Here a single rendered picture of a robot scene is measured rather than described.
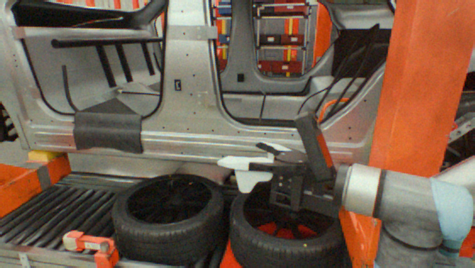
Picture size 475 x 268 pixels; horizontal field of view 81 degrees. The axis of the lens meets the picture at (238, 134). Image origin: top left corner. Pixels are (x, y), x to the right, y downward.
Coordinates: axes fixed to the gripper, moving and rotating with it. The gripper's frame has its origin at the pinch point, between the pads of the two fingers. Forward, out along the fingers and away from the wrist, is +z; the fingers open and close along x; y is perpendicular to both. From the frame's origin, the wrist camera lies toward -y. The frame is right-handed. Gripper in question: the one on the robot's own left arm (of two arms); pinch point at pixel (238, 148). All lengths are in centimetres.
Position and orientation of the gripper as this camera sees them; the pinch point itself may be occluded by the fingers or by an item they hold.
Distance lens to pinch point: 53.2
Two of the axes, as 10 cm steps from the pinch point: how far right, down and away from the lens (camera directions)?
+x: 4.9, -1.6, 8.6
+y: -0.7, 9.7, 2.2
